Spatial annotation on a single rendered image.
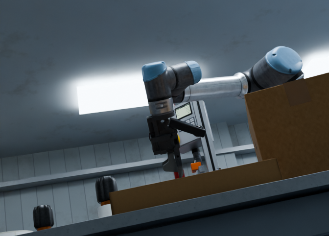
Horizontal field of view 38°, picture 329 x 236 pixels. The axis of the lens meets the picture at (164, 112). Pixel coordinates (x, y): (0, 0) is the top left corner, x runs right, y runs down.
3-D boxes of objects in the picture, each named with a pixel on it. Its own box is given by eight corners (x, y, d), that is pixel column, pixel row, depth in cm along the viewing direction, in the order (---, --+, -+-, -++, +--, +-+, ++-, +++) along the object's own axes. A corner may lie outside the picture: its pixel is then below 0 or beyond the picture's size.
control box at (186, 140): (183, 154, 212) (174, 115, 219) (214, 141, 204) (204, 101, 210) (169, 151, 205) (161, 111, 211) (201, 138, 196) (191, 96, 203)
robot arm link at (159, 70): (172, 59, 141) (149, 64, 136) (179, 95, 143) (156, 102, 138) (157, 60, 148) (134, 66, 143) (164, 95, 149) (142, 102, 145)
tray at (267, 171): (135, 240, 98) (132, 221, 100) (258, 214, 99) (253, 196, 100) (112, 219, 70) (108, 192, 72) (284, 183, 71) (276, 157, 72)
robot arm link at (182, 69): (180, 71, 158) (153, 79, 152) (196, 54, 149) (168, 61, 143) (191, 92, 156) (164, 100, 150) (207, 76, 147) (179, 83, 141)
